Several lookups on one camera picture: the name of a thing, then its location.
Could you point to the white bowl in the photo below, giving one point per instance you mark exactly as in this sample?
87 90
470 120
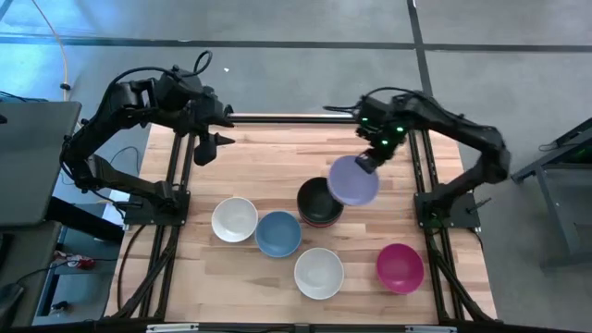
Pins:
319 274
234 219

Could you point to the silver metal bracket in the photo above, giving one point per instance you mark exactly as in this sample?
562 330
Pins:
430 329
171 328

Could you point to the grey metal cart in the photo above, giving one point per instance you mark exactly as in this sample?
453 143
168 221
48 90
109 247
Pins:
569 199

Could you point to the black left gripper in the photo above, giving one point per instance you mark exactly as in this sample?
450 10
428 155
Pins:
208 113

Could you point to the grey desk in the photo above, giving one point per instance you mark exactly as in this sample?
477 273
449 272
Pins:
32 162

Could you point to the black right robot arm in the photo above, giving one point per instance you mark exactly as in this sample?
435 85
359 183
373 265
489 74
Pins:
462 127

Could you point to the black bowl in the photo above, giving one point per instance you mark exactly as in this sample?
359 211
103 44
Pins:
316 201

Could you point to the magenta bowl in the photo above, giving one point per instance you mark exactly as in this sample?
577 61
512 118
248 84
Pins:
400 269

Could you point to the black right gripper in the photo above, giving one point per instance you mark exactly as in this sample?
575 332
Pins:
388 143

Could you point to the lavender bowl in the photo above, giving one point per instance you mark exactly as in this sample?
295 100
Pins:
351 185

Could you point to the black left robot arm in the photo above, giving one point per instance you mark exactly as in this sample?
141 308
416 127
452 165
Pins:
120 99

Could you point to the red bowl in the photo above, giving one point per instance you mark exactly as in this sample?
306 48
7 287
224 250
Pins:
320 224

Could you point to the blue bowl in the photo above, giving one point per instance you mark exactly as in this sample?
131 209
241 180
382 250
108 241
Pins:
278 234

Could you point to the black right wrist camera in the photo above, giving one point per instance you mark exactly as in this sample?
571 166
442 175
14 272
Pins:
372 113

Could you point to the black metal table frame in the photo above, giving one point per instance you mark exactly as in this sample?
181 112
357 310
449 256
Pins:
300 119

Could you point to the small red object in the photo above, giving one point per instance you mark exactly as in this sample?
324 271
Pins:
85 264

